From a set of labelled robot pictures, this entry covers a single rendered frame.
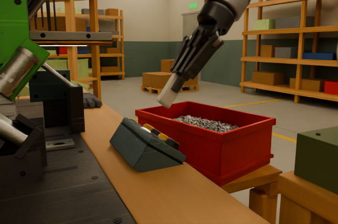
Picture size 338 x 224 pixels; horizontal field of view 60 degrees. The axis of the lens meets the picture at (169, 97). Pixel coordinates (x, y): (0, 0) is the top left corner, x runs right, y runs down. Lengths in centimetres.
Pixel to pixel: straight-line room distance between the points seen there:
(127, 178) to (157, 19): 1049
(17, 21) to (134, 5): 1003
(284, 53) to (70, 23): 437
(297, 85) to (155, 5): 638
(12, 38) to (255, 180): 57
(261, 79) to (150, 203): 646
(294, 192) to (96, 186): 36
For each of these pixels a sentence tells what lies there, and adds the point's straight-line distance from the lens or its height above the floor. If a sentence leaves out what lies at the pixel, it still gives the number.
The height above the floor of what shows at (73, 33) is 113.
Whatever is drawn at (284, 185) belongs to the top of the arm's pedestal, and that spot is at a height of 83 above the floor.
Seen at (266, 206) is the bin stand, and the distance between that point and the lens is 80.
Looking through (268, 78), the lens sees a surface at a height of 41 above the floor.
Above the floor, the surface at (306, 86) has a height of 34.
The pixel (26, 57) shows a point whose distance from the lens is 51.
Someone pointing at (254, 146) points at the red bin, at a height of 86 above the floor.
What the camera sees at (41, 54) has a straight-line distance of 54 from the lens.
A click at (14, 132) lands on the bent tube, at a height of 97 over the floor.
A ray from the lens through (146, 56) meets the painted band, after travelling 1065.
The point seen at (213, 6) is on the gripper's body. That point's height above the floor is 118.
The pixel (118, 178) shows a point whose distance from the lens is 47.
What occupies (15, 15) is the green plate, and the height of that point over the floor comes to 115.
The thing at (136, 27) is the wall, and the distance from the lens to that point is 1051.
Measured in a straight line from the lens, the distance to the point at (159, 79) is 661.
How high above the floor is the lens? 110
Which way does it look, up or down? 10 degrees down
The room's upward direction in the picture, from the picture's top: straight up
